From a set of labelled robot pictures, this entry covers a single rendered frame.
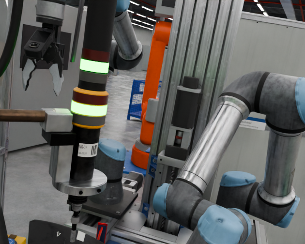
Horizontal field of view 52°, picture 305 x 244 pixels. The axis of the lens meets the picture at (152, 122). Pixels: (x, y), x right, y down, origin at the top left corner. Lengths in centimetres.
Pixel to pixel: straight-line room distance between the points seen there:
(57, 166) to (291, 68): 207
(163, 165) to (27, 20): 349
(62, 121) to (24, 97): 420
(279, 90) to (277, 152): 20
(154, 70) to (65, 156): 414
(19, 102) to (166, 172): 346
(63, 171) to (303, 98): 63
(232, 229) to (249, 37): 178
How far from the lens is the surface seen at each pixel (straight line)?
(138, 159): 451
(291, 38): 234
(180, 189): 74
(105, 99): 39
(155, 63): 449
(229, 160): 235
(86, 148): 40
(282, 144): 95
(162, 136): 132
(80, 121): 39
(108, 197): 127
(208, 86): 127
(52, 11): 94
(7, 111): 37
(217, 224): 59
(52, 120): 38
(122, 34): 111
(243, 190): 115
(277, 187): 106
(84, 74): 38
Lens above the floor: 163
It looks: 12 degrees down
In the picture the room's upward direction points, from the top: 10 degrees clockwise
